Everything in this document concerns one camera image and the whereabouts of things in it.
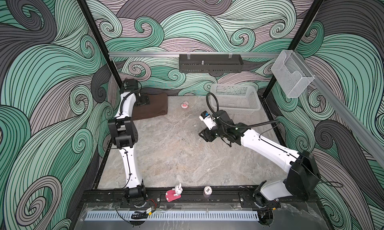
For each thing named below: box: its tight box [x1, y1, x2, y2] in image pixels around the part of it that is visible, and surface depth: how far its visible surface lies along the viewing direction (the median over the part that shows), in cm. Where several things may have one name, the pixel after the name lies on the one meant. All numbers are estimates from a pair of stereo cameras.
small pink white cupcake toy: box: [181, 101, 189, 109], surface depth 113 cm
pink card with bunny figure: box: [165, 183, 183, 203], surface depth 73 cm
